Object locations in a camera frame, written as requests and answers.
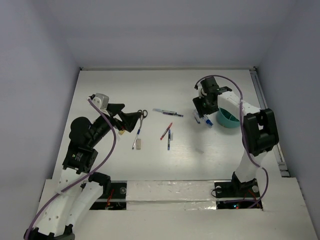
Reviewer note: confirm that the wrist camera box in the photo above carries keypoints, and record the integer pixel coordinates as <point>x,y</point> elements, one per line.
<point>199,88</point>
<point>100,100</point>

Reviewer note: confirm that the small white cap piece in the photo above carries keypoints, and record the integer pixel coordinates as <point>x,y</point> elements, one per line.
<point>199,151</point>

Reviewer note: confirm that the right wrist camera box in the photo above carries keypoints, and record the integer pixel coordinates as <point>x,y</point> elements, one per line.
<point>199,88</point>

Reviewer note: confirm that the dark blue pen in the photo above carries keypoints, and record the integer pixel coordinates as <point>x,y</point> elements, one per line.
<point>173,114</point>

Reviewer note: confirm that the white rectangular eraser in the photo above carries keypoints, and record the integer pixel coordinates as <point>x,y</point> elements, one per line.
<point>138,144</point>

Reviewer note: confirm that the correction fluid bottle blue cap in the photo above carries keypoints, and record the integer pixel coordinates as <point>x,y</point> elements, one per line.
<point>202,120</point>

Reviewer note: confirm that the teal round organizer container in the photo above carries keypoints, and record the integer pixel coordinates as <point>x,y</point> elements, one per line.
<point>226,119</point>

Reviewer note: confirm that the blue grip clear pen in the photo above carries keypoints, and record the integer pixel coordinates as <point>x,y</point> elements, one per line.
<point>136,138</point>

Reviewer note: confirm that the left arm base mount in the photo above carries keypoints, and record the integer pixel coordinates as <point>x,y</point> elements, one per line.
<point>112,198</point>

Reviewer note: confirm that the black handled scissors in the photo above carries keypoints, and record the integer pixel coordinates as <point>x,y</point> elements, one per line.
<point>143,115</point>

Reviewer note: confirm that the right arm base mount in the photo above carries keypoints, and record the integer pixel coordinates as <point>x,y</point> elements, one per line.
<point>227,197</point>

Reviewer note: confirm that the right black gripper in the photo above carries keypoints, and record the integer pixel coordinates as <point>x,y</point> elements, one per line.
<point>201,109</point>

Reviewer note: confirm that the blue pen with clip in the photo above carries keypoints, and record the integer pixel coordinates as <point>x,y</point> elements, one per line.
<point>170,137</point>

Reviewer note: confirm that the red pen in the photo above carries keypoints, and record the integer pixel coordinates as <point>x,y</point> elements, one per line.
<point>167,129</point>

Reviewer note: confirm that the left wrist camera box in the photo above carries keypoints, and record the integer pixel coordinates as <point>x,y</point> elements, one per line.
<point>100,100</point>

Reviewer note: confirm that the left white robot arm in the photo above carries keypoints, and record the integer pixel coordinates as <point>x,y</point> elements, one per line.
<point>80,184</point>

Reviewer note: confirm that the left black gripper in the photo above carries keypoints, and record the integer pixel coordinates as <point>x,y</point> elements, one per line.
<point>129,119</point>

